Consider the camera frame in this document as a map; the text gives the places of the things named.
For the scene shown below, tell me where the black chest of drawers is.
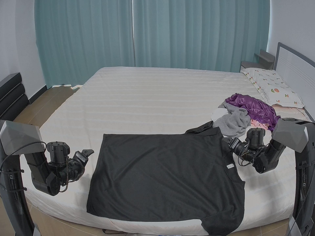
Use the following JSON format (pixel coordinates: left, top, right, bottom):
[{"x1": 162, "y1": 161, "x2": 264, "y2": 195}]
[{"x1": 0, "y1": 73, "x2": 31, "y2": 118}]

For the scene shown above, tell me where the pink garment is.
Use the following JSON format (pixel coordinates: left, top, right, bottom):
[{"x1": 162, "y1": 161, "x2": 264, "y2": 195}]
[{"x1": 250, "y1": 119, "x2": 269, "y2": 130}]

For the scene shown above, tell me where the blue-green curtain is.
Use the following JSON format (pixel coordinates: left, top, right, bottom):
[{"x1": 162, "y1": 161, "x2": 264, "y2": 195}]
[
  {"x1": 34, "y1": 0, "x2": 135, "y2": 88},
  {"x1": 133, "y1": 0, "x2": 271, "y2": 71}
]

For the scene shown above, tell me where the black cable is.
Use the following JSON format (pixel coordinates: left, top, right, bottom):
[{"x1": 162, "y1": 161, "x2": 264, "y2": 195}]
[{"x1": 0, "y1": 142, "x2": 48, "y2": 167}]

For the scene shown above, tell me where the black T-shirt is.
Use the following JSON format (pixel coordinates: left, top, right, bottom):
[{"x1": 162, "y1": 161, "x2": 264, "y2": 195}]
[{"x1": 86, "y1": 121, "x2": 246, "y2": 232}]

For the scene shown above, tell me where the grey garment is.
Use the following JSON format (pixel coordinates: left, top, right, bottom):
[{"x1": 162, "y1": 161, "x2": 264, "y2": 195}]
[{"x1": 213, "y1": 102, "x2": 251, "y2": 137}]

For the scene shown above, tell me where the white garment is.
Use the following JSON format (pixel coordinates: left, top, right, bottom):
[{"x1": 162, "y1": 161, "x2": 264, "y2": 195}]
[{"x1": 211, "y1": 107, "x2": 229, "y2": 121}]

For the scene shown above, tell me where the grey bedside table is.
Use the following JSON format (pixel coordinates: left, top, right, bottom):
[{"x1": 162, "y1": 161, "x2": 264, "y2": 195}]
[{"x1": 241, "y1": 49, "x2": 275, "y2": 71}]

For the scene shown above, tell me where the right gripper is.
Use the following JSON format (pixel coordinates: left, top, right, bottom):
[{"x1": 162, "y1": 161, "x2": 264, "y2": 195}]
[{"x1": 222, "y1": 137, "x2": 241, "y2": 156}]

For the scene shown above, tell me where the purple garment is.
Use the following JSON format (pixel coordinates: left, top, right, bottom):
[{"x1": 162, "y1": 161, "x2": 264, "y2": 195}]
[{"x1": 225, "y1": 93, "x2": 281, "y2": 132}]

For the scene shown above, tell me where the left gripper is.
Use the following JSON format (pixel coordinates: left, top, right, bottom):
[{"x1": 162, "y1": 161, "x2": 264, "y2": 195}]
[{"x1": 73, "y1": 149, "x2": 95, "y2": 165}]

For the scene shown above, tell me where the bed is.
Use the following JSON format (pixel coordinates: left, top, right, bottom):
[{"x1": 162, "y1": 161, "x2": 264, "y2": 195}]
[{"x1": 23, "y1": 42, "x2": 315, "y2": 232}]

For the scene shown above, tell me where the white printed pillow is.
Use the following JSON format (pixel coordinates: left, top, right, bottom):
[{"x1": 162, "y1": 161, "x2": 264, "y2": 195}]
[{"x1": 241, "y1": 67, "x2": 305, "y2": 108}]

